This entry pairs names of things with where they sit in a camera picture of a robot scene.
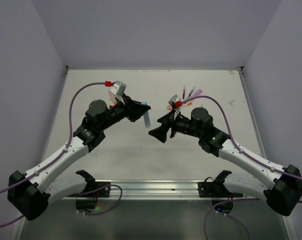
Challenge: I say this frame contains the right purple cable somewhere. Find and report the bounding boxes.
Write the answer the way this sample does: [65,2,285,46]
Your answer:
[174,95,302,203]

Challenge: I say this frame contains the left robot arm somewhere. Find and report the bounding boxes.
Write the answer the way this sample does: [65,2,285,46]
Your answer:
[7,94,151,221]

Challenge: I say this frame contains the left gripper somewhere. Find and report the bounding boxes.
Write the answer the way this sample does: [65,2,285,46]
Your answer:
[99,92,150,131]

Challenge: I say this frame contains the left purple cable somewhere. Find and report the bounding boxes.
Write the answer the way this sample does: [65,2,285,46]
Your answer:
[0,80,114,228]

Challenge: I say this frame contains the purple highlighter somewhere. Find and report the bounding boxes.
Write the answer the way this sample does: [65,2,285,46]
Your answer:
[191,88,203,98]

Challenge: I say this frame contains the light blue highlighter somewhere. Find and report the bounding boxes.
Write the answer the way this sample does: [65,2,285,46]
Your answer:
[143,110,151,128]

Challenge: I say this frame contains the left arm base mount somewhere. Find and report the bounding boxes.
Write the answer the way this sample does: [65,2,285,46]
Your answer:
[73,170,111,213]

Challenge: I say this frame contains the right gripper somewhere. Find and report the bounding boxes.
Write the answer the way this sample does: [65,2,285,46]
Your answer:
[148,107,203,142]

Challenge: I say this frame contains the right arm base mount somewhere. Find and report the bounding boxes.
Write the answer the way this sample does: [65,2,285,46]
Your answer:
[197,170,234,206]

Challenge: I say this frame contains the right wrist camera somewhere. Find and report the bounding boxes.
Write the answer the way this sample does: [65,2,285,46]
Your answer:
[168,94,183,110]

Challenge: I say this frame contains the white orange marker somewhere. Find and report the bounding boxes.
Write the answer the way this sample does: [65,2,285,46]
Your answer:
[181,101,193,108]

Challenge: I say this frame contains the yellow pink pen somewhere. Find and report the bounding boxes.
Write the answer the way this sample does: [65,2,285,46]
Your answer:
[108,90,118,107]

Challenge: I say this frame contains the blue gel pen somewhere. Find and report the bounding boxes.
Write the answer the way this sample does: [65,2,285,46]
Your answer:
[186,86,196,99]

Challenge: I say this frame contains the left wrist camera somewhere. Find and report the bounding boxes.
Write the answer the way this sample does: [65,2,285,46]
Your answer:
[110,81,127,98]

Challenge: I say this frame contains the red gel pen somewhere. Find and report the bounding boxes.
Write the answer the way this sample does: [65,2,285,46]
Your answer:
[182,85,186,100]

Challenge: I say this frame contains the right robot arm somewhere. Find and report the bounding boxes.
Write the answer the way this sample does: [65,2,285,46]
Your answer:
[149,107,302,217]

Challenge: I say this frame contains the purple cable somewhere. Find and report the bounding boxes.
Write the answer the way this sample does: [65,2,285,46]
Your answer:
[0,80,114,228]
[174,95,302,203]

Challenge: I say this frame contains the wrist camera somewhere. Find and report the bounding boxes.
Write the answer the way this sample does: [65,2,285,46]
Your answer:
[168,94,183,110]
[110,81,127,98]

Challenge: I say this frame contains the aluminium front rail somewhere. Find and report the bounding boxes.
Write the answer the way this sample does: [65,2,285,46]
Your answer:
[60,180,264,201]

